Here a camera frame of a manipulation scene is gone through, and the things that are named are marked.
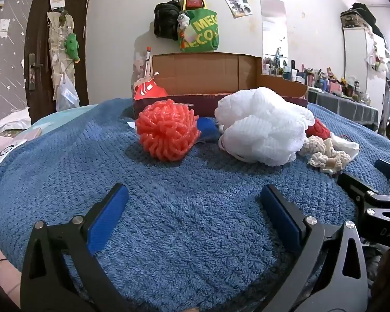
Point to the row of cosmetics bottles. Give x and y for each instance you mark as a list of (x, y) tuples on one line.
[(325, 81)]

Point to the blue cloth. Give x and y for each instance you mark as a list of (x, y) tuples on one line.
[(206, 128)]

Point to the photo wall poster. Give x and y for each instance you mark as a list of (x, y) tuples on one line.
[(238, 4)]

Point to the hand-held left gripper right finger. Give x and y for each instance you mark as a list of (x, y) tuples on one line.
[(281, 214)]

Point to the cream crochet scrunchie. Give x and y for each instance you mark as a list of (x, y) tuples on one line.
[(325, 156)]

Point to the orange mesh bath sponge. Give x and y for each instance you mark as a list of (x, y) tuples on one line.
[(165, 130)]

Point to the black backpack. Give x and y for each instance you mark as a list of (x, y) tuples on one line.
[(165, 18)]

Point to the blue fleece blanket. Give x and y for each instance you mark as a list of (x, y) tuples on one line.
[(188, 208)]

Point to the beige hanging organizer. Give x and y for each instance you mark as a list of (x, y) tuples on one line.
[(57, 48)]

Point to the white crumpled plastic sheet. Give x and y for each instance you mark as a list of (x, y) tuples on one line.
[(9, 123)]

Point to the wall mirror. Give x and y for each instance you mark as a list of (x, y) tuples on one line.
[(274, 22)]

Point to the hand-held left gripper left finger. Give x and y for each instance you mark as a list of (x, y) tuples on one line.
[(107, 214)]

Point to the clear plastic bag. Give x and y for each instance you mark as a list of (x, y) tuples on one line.
[(66, 96)]

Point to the cardboard box with red floor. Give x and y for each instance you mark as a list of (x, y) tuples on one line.
[(198, 71)]

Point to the white mesh bath sponge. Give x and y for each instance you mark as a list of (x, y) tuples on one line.
[(263, 126)]

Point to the green plush toy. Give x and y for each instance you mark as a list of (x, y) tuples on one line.
[(72, 47)]

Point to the stick with orange tip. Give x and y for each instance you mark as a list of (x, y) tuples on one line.
[(147, 58)]

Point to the dark bags on wardrobe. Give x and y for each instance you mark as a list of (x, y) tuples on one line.
[(360, 14)]

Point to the white hanging plush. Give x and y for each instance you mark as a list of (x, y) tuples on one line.
[(378, 61)]

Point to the green tote bag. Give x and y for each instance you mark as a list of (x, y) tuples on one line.
[(201, 32)]

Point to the light teal bed sheet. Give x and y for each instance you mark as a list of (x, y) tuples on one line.
[(61, 115)]

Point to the white device with round mark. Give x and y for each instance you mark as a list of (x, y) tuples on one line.
[(5, 152)]

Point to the table with dark cloth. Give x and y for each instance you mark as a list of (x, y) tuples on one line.
[(344, 109)]

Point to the white wardrobe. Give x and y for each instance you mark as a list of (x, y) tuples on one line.
[(354, 52)]

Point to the dark brown door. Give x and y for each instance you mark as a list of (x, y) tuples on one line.
[(39, 16)]

